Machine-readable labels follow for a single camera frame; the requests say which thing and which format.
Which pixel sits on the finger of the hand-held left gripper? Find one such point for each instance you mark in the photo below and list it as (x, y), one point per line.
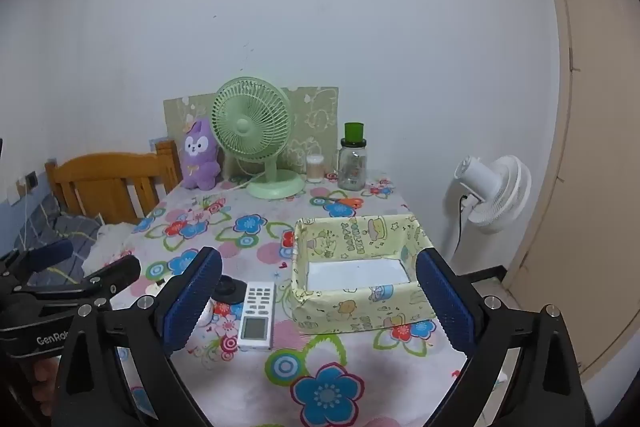
(50, 253)
(117, 274)

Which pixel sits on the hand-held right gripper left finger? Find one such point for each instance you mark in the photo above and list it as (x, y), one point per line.
(195, 297)

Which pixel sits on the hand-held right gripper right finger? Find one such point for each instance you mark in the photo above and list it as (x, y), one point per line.
(445, 302)

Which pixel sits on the black round lid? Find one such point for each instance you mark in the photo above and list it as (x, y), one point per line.
(231, 291)

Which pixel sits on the white remote control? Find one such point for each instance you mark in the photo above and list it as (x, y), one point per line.
(256, 317)

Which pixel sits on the yellow patterned paper box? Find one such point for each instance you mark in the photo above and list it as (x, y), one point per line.
(350, 312)

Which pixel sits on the person's left hand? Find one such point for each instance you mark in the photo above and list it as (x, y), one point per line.
(45, 379)

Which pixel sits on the plaid pillow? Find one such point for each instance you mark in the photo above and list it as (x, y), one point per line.
(45, 227)

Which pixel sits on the white bed cloth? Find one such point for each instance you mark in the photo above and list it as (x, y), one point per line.
(107, 242)

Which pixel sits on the wooden headboard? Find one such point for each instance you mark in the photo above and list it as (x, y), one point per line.
(100, 172)

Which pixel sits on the floral tablecloth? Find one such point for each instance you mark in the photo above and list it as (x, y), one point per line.
(350, 367)

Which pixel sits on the white standing fan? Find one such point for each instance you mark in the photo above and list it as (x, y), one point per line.
(495, 192)

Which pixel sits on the purple plush toy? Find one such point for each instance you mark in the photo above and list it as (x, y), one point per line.
(199, 162)

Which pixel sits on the glass jar with green lid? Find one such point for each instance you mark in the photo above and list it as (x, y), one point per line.
(352, 167)

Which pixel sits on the cotton swab container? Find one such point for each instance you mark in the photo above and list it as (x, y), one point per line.
(315, 169)

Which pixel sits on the green desk fan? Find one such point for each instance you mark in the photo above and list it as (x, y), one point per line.
(250, 122)

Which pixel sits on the beige door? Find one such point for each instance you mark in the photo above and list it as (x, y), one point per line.
(595, 157)

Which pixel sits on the green patterned board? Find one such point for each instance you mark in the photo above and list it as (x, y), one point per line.
(315, 117)

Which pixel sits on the wall socket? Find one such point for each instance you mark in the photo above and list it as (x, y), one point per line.
(31, 180)

